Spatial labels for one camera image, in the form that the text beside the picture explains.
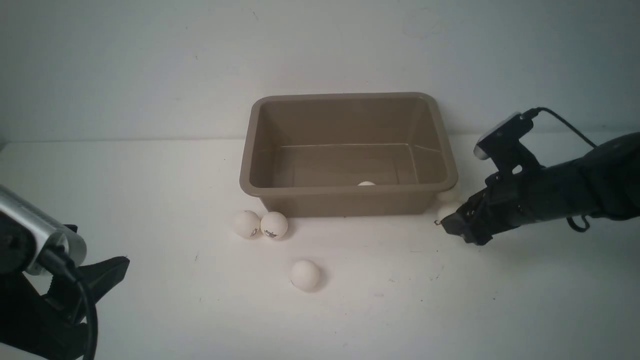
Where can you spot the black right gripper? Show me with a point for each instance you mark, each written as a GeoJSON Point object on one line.
{"type": "Point", "coordinates": [505, 204]}

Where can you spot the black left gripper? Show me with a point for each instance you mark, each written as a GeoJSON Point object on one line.
{"type": "Point", "coordinates": [48, 325]}

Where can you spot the white ball table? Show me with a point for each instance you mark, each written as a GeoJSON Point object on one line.
{"type": "Point", "coordinates": [305, 275]}

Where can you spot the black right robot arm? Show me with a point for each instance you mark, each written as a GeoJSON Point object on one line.
{"type": "Point", "coordinates": [604, 183]}

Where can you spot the tan plastic bin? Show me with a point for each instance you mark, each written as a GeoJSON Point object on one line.
{"type": "Point", "coordinates": [305, 155]}

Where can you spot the white ball plain left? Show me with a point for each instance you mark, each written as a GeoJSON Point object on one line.
{"type": "Point", "coordinates": [246, 224]}

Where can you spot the white ball with logo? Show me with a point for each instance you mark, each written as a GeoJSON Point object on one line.
{"type": "Point", "coordinates": [274, 225]}

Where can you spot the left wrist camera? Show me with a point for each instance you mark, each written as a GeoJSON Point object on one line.
{"type": "Point", "coordinates": [46, 231]}

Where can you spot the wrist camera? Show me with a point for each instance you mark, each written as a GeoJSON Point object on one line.
{"type": "Point", "coordinates": [46, 231]}
{"type": "Point", "coordinates": [502, 144]}

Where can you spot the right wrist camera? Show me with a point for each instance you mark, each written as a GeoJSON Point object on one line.
{"type": "Point", "coordinates": [502, 144]}

